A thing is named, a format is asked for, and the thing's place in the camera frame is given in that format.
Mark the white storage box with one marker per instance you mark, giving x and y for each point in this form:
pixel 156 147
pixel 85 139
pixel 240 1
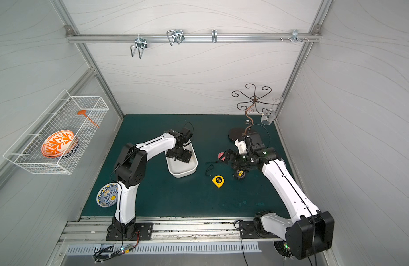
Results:
pixel 180 169

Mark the pink tape measure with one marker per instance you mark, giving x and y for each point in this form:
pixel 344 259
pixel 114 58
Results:
pixel 221 156

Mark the curved metal hook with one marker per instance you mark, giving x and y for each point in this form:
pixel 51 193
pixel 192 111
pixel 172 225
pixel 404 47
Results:
pixel 175 36

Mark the clear glass cup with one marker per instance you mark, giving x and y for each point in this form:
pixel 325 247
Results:
pixel 269 116

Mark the metal bracket hook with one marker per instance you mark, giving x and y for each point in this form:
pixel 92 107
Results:
pixel 295 38

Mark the small metal hook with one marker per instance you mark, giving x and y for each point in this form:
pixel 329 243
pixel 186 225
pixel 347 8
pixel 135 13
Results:
pixel 214 36

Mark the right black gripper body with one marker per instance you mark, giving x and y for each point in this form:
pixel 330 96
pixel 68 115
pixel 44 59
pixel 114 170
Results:
pixel 232 158

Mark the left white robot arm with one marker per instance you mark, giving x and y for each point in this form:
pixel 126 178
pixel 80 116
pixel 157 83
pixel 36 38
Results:
pixel 131 165

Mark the black yellow tape measure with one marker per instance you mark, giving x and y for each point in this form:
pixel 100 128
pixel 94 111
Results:
pixel 240 174

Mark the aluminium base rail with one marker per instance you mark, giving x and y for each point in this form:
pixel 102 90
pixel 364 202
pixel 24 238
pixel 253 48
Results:
pixel 165 229

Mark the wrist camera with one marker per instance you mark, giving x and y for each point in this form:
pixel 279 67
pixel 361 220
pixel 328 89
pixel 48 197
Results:
pixel 186 135
pixel 251 143

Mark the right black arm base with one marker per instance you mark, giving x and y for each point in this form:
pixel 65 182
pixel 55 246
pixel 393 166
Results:
pixel 251 229

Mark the blue yellow patterned plate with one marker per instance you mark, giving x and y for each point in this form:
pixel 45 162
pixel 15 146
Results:
pixel 108 195

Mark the aluminium cross rail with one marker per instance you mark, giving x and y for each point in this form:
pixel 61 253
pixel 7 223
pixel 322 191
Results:
pixel 190 38

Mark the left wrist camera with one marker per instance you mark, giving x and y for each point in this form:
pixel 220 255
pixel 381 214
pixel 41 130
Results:
pixel 186 135

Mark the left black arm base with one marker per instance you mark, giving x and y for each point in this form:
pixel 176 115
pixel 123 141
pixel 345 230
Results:
pixel 125 232

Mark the double prong metal hook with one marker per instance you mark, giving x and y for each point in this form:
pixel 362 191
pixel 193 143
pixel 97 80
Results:
pixel 140 44

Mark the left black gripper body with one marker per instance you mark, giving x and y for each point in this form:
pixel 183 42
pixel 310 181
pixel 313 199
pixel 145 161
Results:
pixel 180 156

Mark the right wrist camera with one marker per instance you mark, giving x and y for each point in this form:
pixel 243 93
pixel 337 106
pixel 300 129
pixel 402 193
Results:
pixel 251 143

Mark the brown metal jewelry stand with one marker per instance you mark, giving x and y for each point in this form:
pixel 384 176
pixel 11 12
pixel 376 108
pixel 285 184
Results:
pixel 249 107

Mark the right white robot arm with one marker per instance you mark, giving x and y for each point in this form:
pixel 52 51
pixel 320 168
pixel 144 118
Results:
pixel 308 230

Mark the white vent grille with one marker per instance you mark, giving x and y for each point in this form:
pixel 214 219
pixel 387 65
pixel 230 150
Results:
pixel 168 248

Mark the white wire basket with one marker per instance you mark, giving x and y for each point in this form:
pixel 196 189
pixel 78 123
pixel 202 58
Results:
pixel 61 114

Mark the orange patterned plate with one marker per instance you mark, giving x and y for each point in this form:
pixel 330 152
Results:
pixel 59 144

